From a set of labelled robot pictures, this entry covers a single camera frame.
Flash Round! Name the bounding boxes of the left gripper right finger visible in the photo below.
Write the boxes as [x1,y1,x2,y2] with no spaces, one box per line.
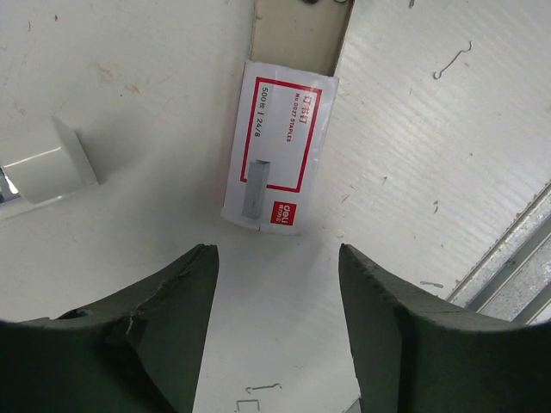
[338,244,550,412]

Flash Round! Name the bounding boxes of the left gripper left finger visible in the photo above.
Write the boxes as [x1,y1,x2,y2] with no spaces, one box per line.
[1,244,220,412]

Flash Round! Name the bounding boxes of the white stapler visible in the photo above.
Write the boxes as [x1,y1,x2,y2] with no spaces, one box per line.
[1,116,97,220]

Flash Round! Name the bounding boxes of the red white staple box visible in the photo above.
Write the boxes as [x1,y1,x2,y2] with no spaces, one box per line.
[221,61,338,235]

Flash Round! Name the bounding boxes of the staple box tray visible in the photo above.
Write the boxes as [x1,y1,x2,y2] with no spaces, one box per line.
[249,0,354,76]

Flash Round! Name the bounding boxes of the aluminium mounting rail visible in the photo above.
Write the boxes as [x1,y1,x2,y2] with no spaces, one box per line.
[448,185,550,324]

